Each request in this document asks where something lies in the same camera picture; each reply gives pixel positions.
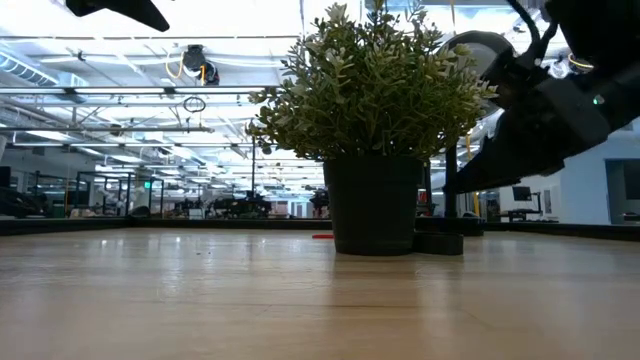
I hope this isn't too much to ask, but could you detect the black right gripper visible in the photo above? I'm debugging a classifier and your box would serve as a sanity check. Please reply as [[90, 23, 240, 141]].
[[455, 74, 614, 195]]

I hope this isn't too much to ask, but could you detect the black wide rubber band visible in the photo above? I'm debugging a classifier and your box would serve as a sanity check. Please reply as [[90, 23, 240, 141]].
[[412, 230, 465, 257]]

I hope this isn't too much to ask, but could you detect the green plant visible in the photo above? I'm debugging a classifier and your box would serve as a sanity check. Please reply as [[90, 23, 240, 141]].
[[247, 2, 500, 258]]

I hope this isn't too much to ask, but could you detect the black desk lamp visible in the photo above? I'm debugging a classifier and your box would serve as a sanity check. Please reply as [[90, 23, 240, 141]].
[[413, 29, 519, 238]]

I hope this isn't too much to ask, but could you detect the black equipment rack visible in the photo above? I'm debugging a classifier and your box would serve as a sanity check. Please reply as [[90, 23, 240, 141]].
[[418, 158, 435, 218]]

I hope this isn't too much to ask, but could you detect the black robot workstation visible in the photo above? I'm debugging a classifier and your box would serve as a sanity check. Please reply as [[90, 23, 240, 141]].
[[213, 192, 274, 219]]

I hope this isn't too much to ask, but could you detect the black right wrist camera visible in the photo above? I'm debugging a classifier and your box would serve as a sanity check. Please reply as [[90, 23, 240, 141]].
[[479, 47, 549, 109]]

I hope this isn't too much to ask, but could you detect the black hanging cable loop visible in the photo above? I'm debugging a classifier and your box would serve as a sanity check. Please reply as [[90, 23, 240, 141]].
[[181, 95, 208, 115]]

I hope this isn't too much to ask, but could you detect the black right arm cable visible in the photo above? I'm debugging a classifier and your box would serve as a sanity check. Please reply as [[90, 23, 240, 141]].
[[505, 0, 560, 67]]

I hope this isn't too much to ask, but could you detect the black metal workcell frame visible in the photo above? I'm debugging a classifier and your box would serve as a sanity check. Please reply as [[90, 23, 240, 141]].
[[74, 170, 167, 219]]

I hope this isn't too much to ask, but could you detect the black aluminium table frame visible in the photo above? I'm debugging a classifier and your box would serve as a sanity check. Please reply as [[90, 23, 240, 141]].
[[0, 215, 640, 243]]

